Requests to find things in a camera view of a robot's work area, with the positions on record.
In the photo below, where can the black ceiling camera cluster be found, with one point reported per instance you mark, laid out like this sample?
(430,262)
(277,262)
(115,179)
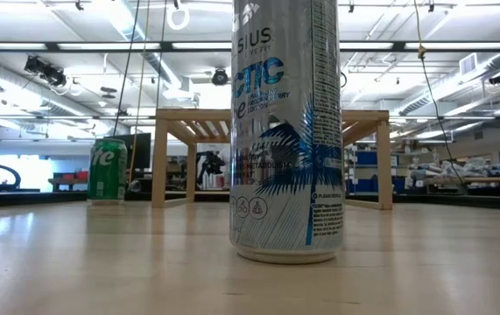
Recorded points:
(48,72)

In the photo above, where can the green Sprite can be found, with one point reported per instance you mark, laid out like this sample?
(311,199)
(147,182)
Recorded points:
(107,175)

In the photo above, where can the wooden-top metal workbench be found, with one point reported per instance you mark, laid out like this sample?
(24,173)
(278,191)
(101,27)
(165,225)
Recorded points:
(495,179)

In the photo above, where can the wooden slatted shelf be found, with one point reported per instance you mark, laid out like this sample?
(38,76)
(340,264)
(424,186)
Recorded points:
(162,153)

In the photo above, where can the low bench with red bins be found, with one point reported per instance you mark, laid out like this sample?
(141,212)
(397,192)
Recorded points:
(69,177)

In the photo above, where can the round black ceiling camera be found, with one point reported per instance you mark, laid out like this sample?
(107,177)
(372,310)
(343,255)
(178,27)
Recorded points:
(220,77)

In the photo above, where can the shelving with blue bins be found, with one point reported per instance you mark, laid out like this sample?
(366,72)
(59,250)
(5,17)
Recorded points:
(365,157)

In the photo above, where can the pile of wrapped parts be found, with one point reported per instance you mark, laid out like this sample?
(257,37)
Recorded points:
(473,168)

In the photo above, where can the white Celsius can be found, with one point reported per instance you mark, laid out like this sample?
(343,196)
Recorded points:
(284,131)

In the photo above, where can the black monitor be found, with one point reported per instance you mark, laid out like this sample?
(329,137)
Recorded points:
(140,151)

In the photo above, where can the black background robot arm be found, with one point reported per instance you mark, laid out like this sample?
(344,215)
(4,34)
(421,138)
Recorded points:
(210,164)

